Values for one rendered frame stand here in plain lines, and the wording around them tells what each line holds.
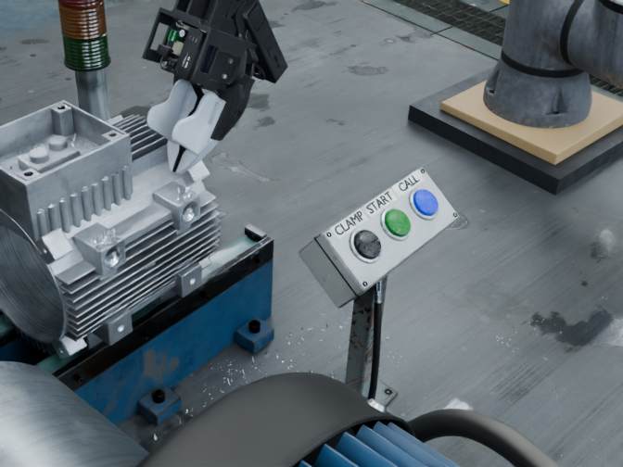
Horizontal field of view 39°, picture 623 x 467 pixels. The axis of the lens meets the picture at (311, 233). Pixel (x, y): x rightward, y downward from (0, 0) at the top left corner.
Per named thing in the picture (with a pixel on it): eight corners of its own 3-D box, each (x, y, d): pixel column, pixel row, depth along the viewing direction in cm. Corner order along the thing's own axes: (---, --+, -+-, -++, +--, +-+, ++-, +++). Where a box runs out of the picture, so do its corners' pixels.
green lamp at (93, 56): (83, 75, 118) (80, 44, 115) (56, 60, 121) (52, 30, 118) (119, 61, 122) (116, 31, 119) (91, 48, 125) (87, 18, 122)
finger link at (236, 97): (187, 127, 89) (217, 46, 87) (198, 130, 90) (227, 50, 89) (220, 144, 86) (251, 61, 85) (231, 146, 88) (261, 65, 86)
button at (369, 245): (359, 269, 85) (369, 262, 83) (341, 244, 85) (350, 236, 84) (377, 255, 87) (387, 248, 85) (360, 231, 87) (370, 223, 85)
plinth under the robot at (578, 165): (554, 195, 143) (559, 180, 141) (407, 119, 160) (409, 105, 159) (653, 133, 161) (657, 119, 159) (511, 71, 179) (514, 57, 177)
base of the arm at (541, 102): (513, 69, 168) (521, 20, 163) (606, 98, 159) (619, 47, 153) (464, 105, 156) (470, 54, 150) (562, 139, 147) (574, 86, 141)
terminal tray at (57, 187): (38, 251, 80) (27, 185, 76) (-30, 206, 86) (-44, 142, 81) (137, 197, 88) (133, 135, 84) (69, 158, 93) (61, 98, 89)
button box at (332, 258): (337, 310, 86) (366, 291, 82) (295, 252, 87) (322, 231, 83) (434, 236, 97) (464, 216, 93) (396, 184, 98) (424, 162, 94)
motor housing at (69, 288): (84, 389, 88) (63, 237, 76) (-28, 304, 97) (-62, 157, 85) (223, 293, 100) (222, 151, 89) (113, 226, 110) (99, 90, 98)
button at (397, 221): (389, 246, 88) (400, 239, 87) (372, 222, 88) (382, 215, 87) (407, 233, 90) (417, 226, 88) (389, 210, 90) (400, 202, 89)
